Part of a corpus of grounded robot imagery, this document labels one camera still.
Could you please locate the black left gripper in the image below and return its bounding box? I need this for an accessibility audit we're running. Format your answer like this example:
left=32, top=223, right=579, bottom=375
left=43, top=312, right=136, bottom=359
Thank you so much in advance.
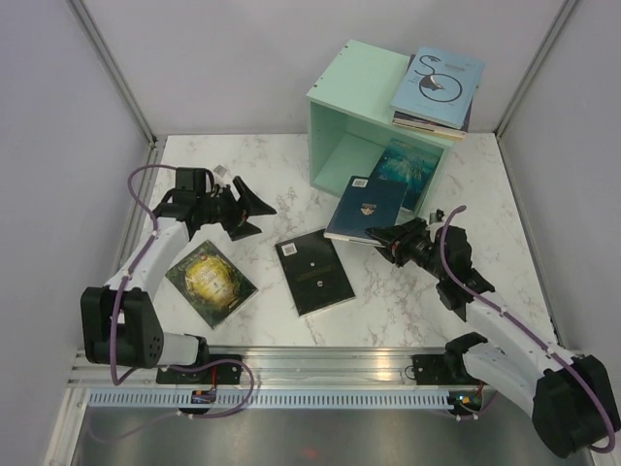
left=197, top=177, right=276, bottom=242

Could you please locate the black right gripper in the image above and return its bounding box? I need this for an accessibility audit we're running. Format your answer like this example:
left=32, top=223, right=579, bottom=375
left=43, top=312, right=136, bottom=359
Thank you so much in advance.
left=365, top=216, right=447, bottom=281

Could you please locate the navy blue book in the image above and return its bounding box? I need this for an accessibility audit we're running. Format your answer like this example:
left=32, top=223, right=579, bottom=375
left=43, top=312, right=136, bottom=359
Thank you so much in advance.
left=324, top=176, right=408, bottom=247

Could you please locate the teal ocean cover book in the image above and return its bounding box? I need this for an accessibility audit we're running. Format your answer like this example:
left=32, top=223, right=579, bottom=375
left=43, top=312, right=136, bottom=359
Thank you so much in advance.
left=368, top=138, right=441, bottom=214

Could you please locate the dark purple galaxy book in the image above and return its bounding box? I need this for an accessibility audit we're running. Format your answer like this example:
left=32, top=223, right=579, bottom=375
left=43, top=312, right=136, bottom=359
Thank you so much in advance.
left=392, top=52, right=481, bottom=135

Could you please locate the light blue SO book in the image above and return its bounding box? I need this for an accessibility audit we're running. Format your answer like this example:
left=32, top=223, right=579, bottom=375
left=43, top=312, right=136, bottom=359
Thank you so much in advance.
left=390, top=46, right=487, bottom=131

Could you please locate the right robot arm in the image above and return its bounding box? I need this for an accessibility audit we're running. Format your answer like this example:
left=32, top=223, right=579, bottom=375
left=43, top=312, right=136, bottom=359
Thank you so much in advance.
left=367, top=218, right=620, bottom=458

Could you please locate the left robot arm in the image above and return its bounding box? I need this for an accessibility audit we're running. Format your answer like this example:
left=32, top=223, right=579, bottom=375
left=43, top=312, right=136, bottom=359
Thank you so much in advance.
left=80, top=167, right=276, bottom=385

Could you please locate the green forest cover book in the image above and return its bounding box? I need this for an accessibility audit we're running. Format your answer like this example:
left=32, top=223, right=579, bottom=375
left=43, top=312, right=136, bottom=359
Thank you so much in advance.
left=165, top=241, right=258, bottom=329

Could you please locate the black book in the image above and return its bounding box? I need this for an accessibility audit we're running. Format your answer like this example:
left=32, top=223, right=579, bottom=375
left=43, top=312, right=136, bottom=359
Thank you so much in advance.
left=275, top=229, right=355, bottom=317

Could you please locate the mint green open cabinet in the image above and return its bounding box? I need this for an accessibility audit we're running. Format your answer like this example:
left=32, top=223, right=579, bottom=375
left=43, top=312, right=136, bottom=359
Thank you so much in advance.
left=307, top=40, right=453, bottom=197

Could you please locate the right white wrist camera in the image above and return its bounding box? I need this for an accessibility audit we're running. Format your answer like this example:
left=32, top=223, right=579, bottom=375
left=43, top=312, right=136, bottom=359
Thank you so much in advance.
left=428, top=209, right=445, bottom=226

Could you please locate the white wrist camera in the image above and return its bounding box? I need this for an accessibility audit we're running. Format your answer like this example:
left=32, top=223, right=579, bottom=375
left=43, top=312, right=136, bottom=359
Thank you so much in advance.
left=212, top=165, right=233, bottom=186
left=428, top=209, right=445, bottom=226

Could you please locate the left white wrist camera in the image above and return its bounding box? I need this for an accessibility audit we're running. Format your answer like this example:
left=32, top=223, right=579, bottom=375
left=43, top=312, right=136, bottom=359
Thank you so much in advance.
left=212, top=165, right=233, bottom=186

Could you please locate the aluminium rail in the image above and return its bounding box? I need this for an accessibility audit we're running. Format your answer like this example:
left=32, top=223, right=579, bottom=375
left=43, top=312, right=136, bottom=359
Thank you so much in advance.
left=67, top=343, right=583, bottom=392

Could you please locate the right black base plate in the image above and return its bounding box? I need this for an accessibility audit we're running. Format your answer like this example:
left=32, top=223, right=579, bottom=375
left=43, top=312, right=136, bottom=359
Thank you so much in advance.
left=411, top=353, right=479, bottom=386

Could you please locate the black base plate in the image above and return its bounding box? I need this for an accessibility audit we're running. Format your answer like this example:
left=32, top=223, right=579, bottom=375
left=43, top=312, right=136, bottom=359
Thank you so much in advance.
left=155, top=353, right=244, bottom=388
left=411, top=353, right=479, bottom=386

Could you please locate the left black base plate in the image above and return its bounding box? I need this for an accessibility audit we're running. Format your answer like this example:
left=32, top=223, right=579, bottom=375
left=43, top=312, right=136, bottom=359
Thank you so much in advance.
left=155, top=353, right=244, bottom=388

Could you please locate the white slotted cable duct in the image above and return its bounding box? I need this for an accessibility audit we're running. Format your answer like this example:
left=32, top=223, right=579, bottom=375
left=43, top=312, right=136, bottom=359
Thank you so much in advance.
left=88, top=388, right=453, bottom=410

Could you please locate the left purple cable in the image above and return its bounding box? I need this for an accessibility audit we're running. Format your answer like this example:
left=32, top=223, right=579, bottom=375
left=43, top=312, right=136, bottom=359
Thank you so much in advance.
left=110, top=164, right=180, bottom=387

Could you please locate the left aluminium corner post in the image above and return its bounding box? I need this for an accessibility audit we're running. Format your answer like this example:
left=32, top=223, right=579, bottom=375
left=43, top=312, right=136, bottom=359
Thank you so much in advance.
left=66, top=0, right=158, bottom=149

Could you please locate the aluminium corner post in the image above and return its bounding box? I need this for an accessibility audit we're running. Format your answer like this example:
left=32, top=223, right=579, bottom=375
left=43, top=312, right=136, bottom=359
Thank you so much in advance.
left=494, top=0, right=581, bottom=139
left=66, top=0, right=158, bottom=149

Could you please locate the right aluminium corner post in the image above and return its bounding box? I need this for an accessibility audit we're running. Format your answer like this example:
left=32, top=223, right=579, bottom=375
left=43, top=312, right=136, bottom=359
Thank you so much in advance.
left=494, top=0, right=581, bottom=139

